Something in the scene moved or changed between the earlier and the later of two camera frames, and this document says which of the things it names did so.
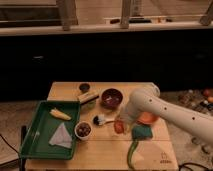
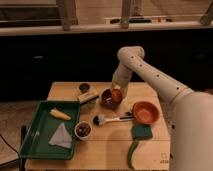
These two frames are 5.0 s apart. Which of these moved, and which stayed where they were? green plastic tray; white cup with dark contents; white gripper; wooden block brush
Moved: white gripper
Stayed: wooden block brush; white cup with dark contents; green plastic tray
